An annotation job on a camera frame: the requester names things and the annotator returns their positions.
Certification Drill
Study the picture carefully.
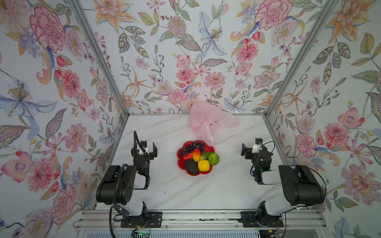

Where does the green round textured fruit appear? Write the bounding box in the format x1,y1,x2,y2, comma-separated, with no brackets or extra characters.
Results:
208,153,220,166

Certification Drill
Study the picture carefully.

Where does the red yellow mango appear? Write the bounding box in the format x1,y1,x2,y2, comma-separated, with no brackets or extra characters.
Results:
192,149,201,163

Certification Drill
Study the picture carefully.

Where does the dark purple grape bunch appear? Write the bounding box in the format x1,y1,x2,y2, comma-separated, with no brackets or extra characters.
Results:
179,140,206,157

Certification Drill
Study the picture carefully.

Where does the pink plastic bag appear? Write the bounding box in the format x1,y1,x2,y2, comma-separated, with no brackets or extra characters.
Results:
189,101,239,146

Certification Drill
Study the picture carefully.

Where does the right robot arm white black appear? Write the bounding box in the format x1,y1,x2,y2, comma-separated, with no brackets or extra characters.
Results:
241,138,325,227

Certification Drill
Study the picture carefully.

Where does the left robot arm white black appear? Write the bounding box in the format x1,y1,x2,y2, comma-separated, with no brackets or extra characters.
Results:
96,141,157,217

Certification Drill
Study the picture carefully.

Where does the red flower-shaped plate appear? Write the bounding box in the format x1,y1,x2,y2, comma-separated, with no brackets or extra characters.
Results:
177,140,215,176

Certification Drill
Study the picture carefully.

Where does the red strawberry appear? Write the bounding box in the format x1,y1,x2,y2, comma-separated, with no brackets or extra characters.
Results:
183,153,193,161

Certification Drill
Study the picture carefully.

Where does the dark avocado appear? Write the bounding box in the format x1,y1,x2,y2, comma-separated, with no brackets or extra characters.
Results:
185,160,199,176

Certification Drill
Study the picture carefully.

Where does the yellow lemon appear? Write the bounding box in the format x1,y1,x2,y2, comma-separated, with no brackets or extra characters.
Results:
197,160,210,172

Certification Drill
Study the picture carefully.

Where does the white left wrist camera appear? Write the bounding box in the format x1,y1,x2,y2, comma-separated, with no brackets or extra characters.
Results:
140,140,148,153

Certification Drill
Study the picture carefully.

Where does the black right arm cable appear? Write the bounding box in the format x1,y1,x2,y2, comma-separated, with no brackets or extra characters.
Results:
249,140,327,215

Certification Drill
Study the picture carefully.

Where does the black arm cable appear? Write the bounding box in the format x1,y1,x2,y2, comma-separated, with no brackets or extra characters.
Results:
108,130,149,238
249,140,327,215

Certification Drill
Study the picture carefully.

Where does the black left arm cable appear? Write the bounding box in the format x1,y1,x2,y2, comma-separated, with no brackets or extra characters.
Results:
108,130,149,238

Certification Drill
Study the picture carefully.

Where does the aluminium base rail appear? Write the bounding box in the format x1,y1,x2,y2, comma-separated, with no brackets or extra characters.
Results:
73,209,327,231

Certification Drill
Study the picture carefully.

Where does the right aluminium corner post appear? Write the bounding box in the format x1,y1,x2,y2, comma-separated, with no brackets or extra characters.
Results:
264,0,336,119

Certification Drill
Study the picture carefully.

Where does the aluminium corner post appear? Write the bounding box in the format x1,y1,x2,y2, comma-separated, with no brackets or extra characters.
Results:
264,0,336,119
68,0,129,119

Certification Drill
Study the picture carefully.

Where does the left aluminium corner post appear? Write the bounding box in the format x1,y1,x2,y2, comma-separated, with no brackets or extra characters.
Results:
68,0,129,119

